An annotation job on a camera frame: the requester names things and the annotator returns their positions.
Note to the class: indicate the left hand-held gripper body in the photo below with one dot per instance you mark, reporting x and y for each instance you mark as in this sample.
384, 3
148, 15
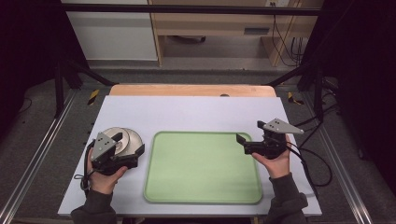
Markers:
103, 148

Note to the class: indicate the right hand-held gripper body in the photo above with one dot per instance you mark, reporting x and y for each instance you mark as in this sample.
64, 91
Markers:
274, 140

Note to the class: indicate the large silver metal plate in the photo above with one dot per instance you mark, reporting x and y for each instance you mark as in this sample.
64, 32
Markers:
134, 141

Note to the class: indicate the person's right hand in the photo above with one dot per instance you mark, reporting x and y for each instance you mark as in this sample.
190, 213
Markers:
277, 166

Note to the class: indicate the person's left hand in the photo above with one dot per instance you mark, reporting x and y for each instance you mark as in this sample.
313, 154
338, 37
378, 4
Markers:
106, 182

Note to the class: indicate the yellow black tape marker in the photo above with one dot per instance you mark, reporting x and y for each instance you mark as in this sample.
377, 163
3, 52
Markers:
93, 97
292, 98

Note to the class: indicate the green tray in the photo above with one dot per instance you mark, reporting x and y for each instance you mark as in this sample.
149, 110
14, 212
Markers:
202, 168

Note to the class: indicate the black metal stand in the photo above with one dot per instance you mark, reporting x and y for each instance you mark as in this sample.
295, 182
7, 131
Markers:
59, 90
317, 90

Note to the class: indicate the wooden table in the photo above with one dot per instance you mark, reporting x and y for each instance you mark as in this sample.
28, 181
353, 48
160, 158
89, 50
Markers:
186, 90

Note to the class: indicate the white cabinet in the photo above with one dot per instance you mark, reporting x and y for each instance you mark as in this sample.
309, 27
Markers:
112, 34

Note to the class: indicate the wooden desk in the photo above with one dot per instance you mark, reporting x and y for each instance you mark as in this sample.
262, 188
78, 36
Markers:
214, 23

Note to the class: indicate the dark curtain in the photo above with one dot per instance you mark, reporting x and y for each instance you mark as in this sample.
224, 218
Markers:
361, 62
28, 46

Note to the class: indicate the aluminium floor rail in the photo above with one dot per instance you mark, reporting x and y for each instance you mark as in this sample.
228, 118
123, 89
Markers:
34, 155
339, 161

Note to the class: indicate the white wall socket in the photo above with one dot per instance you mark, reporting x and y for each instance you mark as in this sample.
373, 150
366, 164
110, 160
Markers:
278, 3

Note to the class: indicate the black horizontal frame bar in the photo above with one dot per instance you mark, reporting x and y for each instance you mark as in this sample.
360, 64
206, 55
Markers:
186, 9

